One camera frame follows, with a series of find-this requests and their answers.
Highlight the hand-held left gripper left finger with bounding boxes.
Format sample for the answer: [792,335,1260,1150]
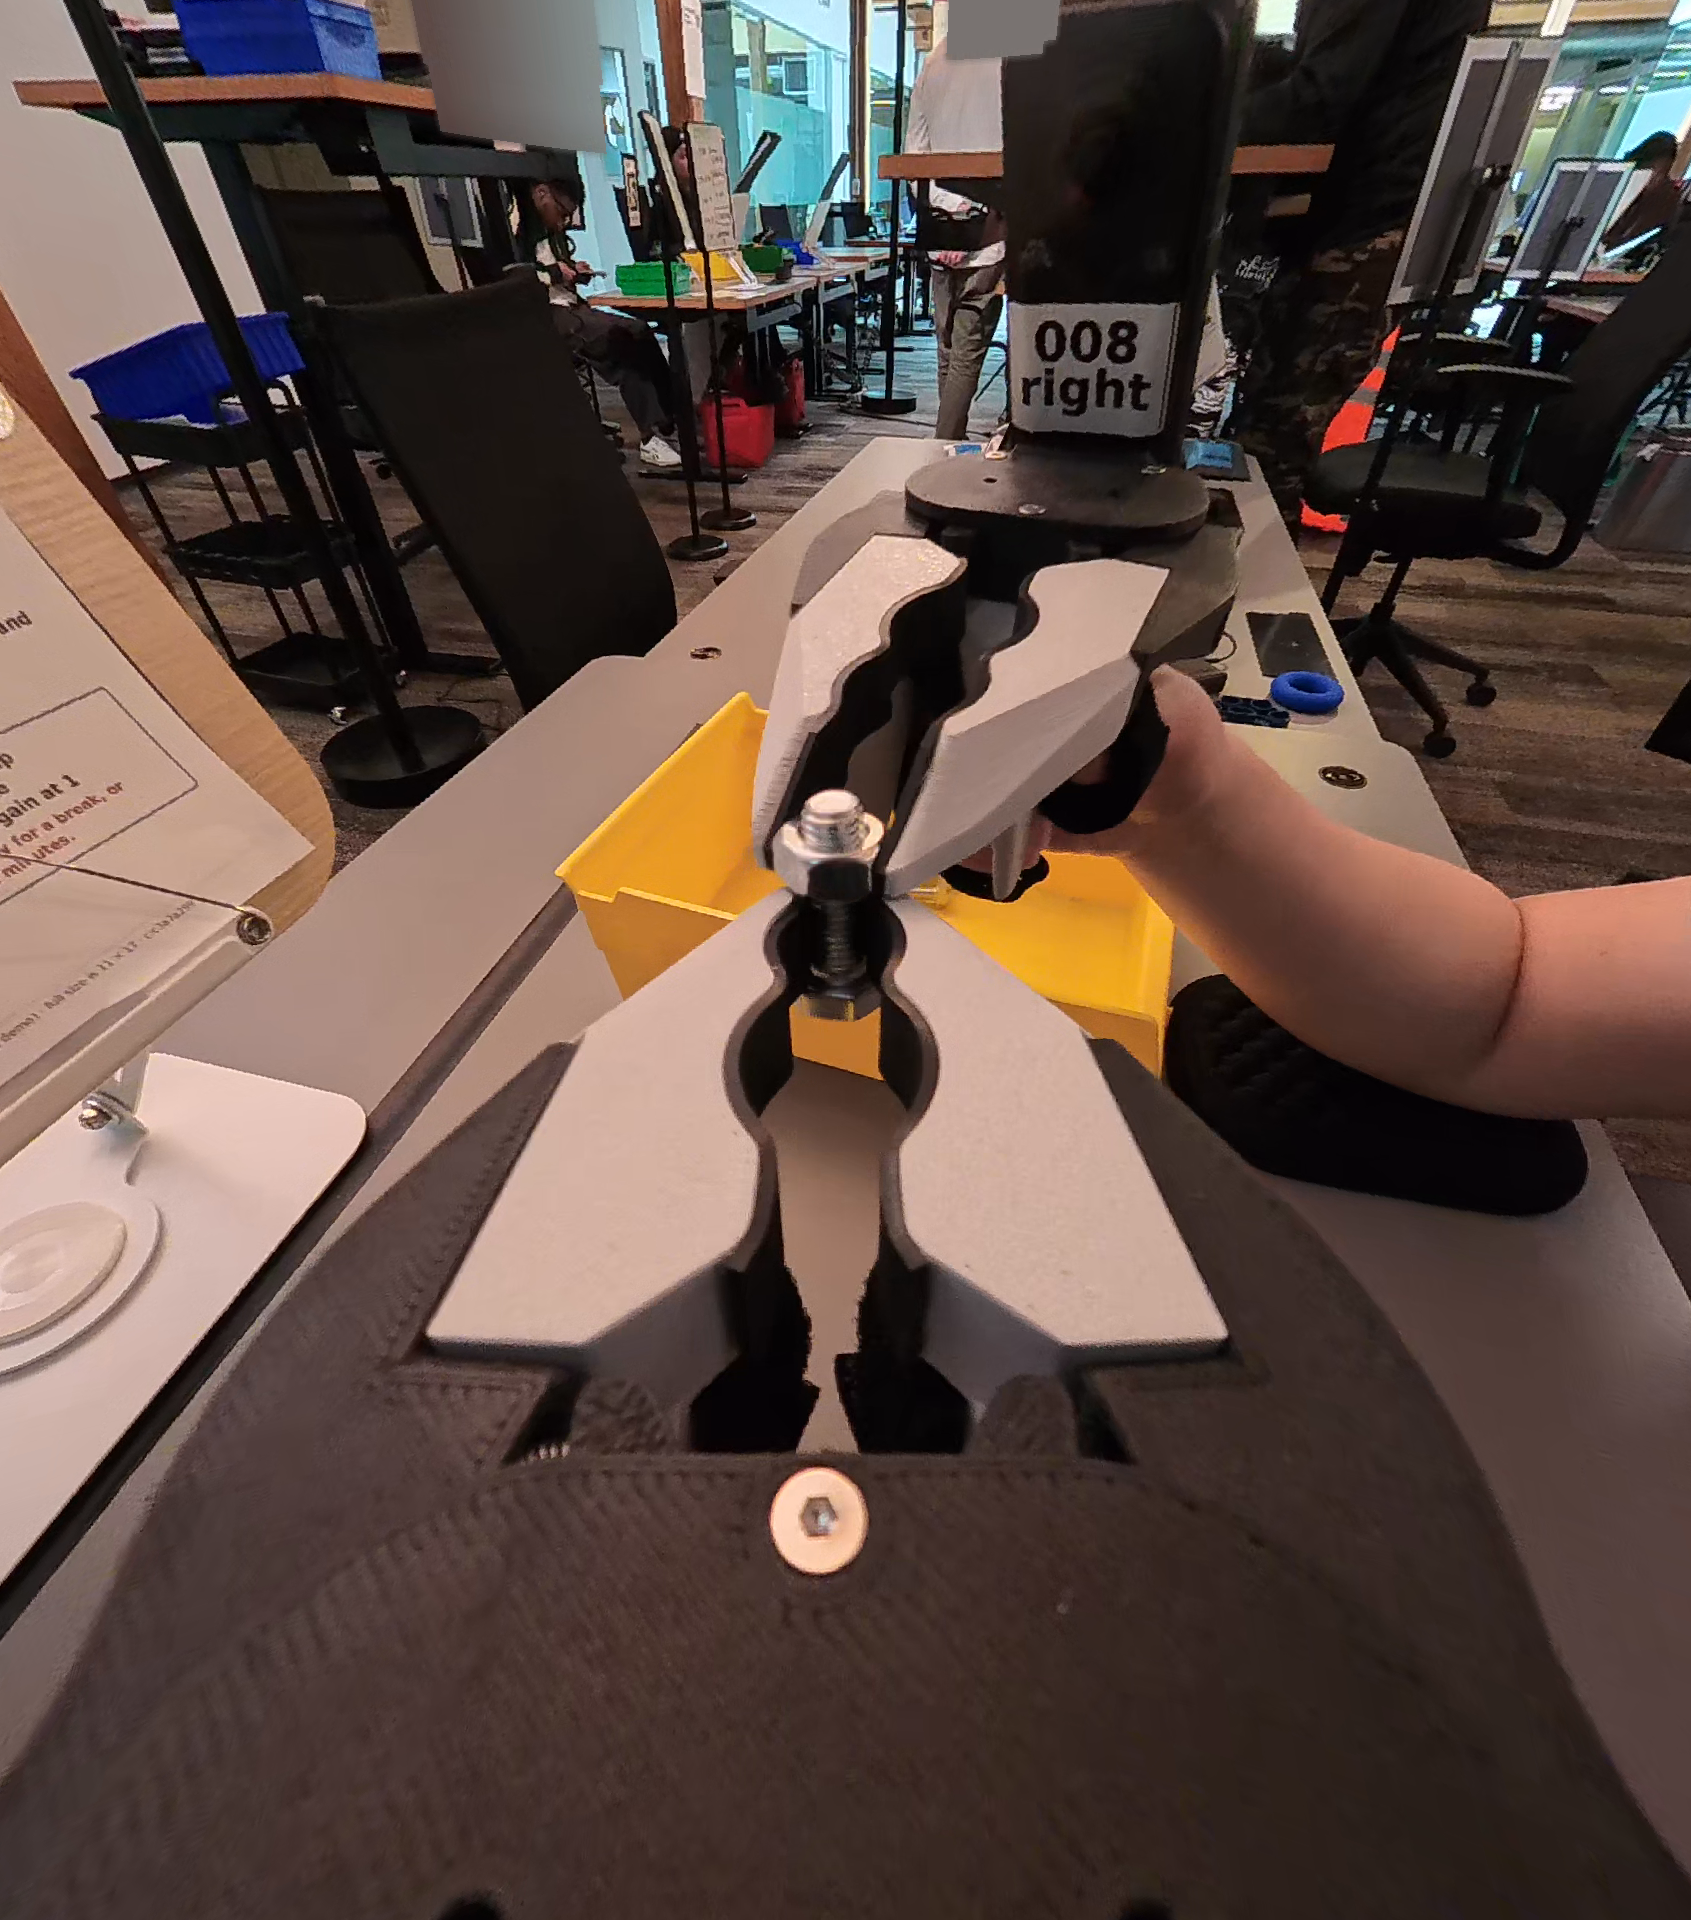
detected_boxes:
[425,884,819,1454]

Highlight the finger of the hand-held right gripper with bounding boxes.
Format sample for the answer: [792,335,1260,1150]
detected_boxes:
[751,534,975,872]
[877,562,1172,890]

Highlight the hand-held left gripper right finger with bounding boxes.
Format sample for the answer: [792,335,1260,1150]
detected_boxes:
[835,879,1228,1454]

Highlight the steel hex nut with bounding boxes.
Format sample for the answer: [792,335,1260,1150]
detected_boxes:
[771,818,887,899]

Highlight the yellow plastic bin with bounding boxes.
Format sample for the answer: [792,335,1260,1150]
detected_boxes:
[555,694,1177,1081]

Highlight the steel hex bolt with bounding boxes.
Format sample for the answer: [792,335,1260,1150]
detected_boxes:
[792,792,883,1025]

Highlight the black elbow rest pad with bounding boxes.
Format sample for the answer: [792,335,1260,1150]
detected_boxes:
[1162,976,1587,1217]

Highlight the person's right forearm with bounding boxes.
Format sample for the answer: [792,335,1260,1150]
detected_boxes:
[1272,763,1691,1128]

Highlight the person's right hand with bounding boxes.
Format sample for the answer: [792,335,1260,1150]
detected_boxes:
[1040,659,1304,900]

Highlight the wooden top standing desk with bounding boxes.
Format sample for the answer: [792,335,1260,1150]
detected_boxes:
[15,75,593,676]
[877,142,1338,183]

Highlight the orange striped cone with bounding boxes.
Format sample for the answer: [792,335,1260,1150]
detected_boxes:
[1315,320,1402,533]

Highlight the grey framed sign board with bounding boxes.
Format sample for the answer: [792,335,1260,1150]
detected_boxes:
[1505,156,1647,285]
[1384,31,1567,308]

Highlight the black floor stand pole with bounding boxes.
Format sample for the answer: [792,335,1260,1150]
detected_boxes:
[64,0,488,811]

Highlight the black mesh office chair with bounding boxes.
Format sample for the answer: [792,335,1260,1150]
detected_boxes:
[1302,194,1691,759]

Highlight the blue storage bin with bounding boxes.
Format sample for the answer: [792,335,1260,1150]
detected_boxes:
[69,313,305,425]
[168,0,385,80]

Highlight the printed instruction sheet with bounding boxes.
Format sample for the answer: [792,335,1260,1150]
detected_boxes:
[0,365,314,1203]

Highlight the black wire cart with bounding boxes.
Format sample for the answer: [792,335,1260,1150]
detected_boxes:
[93,389,404,714]

